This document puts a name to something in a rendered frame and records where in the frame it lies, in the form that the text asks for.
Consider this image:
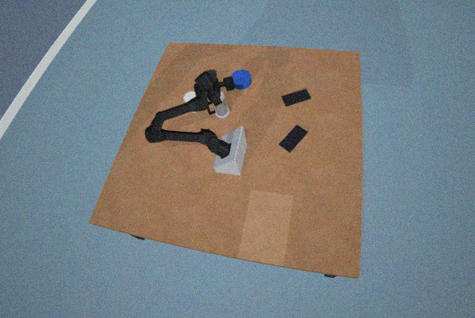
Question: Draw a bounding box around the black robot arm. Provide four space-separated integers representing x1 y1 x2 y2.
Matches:
144 70 231 159

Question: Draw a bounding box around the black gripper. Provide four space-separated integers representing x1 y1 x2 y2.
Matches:
193 76 235 96

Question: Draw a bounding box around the blue short cylinder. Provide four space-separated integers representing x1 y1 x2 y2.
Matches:
231 70 252 90

